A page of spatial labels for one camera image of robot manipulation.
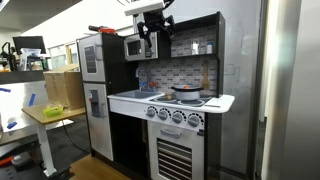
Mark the grey round stove knob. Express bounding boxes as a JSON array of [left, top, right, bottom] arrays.
[[145, 106, 158, 119], [157, 108, 170, 122], [187, 113, 202, 128], [171, 110, 185, 125]]

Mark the wooden top table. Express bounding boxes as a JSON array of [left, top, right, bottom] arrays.
[[21, 104, 87, 178]]

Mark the stainless steel panel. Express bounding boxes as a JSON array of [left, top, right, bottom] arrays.
[[259, 0, 320, 180]]

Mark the grey toy freezer door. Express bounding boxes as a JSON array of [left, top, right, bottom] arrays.
[[83, 82, 114, 162]]

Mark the grey toy pot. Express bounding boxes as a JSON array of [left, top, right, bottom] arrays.
[[170, 84, 205, 102]]

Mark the toy kitchen playset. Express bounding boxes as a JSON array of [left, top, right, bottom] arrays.
[[76, 11, 236, 180]]

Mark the orange plastic bowl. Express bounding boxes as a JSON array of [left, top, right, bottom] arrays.
[[97, 27, 118, 35]]

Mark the toy microwave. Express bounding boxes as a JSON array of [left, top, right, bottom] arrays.
[[123, 32, 159, 62]]

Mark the large cardboard box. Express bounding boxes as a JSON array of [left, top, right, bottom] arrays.
[[43, 64, 86, 111]]

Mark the black floor cable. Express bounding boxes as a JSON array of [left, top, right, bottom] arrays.
[[61, 119, 90, 155]]

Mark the white toy oven door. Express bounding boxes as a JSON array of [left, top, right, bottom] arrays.
[[147, 120, 205, 180]]

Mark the grey toy faucet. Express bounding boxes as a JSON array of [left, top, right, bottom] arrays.
[[135, 66, 158, 93]]

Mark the grey freezer door handle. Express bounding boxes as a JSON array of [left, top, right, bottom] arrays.
[[99, 102, 108, 118]]

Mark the grey oven door handle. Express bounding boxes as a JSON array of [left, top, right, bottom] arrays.
[[160, 129, 183, 139]]

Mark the black notes chalkboard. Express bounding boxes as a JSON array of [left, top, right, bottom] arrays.
[[84, 45, 98, 74]]

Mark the grey toy fridge door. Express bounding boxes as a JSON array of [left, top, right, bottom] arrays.
[[77, 33, 107, 83]]

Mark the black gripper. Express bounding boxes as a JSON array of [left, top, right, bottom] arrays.
[[136, 9, 176, 50]]

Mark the black and red equipment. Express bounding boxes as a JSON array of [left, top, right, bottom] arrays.
[[0, 151, 36, 180]]

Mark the black computer monitor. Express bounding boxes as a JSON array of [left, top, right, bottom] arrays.
[[12, 35, 47, 56]]

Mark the clear plastic box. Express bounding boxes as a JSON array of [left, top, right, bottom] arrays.
[[20, 47, 43, 58]]

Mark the grey fridge door handle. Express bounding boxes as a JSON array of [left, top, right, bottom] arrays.
[[94, 43, 103, 62]]

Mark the grey toy water dispenser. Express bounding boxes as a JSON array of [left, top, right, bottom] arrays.
[[88, 89, 101, 118]]

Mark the white wrist mount plate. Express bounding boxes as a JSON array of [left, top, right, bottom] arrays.
[[124, 0, 166, 17]]

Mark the wooden toy spatula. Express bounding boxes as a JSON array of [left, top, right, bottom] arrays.
[[200, 59, 212, 90]]

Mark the grey toy sink basin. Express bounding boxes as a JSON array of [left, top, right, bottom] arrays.
[[114, 89, 163, 100]]

